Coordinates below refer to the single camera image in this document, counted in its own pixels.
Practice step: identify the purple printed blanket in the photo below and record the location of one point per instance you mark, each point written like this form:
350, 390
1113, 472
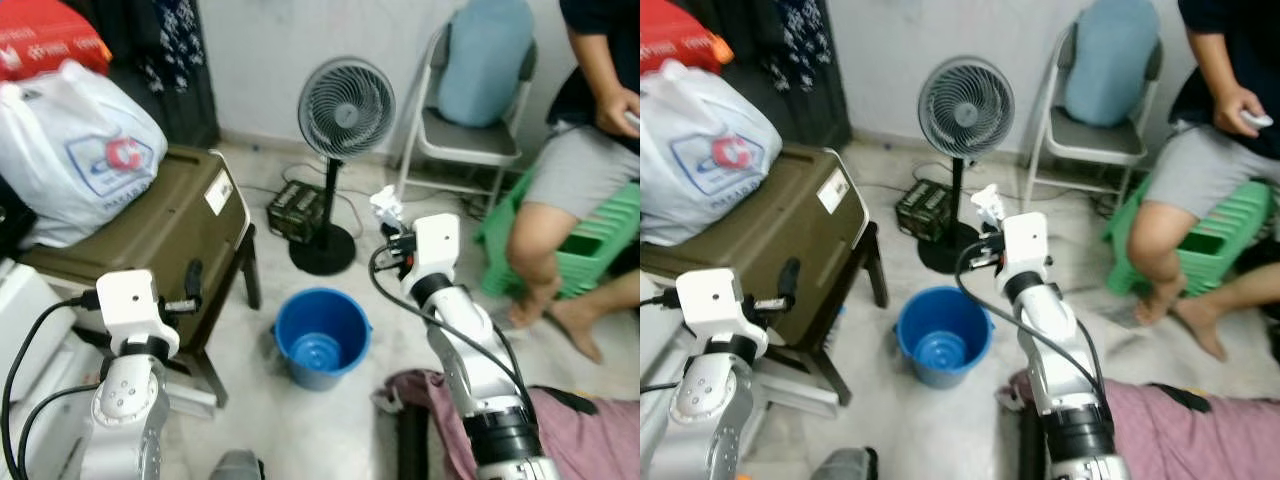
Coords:
1200, 440
590, 440

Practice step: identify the white handheld controller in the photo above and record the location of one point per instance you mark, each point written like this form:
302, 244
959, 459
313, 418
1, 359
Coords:
633, 120
1258, 120

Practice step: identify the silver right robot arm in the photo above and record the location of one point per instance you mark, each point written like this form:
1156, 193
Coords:
470, 350
1060, 350

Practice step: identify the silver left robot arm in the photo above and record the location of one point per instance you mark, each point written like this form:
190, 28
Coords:
715, 400
125, 400

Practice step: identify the person's right forearm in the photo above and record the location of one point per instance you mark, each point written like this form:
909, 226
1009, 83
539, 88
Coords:
598, 60
1215, 55

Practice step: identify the person's right hand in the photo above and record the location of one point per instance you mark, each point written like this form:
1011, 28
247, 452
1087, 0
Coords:
615, 110
1232, 108

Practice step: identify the dark wooden stool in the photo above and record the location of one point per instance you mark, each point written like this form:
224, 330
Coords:
250, 270
875, 265

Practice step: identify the black electronic box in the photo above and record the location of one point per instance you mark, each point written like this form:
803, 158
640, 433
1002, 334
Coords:
297, 210
925, 210

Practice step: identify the blue plastic bucket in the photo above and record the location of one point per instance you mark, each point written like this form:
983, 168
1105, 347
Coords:
320, 340
942, 340

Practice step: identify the grey folding chair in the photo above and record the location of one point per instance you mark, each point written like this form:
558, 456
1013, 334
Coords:
1095, 140
470, 140

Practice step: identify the grey standing fan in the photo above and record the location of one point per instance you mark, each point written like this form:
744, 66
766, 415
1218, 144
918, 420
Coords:
345, 105
965, 105

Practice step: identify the white plastic shopping bag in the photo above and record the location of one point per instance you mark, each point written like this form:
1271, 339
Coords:
60, 150
700, 150

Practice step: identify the silver left robot leg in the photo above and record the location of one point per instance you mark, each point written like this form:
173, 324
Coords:
237, 468
845, 466

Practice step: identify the green plastic stool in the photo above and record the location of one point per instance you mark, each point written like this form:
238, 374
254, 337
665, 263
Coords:
600, 240
1230, 240

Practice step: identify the person in grey shorts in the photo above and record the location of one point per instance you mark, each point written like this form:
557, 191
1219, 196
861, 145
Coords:
1190, 175
570, 175

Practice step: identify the blue cushion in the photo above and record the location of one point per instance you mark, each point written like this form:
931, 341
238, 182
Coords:
485, 60
1110, 60

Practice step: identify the dark floral garment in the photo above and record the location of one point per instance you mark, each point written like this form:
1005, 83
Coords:
800, 60
170, 60

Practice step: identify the red printed bag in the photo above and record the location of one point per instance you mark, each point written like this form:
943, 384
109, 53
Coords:
680, 35
50, 40

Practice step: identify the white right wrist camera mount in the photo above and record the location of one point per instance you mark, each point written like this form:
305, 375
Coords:
1025, 245
435, 245

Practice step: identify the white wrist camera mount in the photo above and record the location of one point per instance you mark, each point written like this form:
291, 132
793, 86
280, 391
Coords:
1025, 245
435, 245
710, 298
128, 300

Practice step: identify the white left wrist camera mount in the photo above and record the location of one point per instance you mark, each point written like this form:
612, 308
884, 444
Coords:
710, 298
128, 300

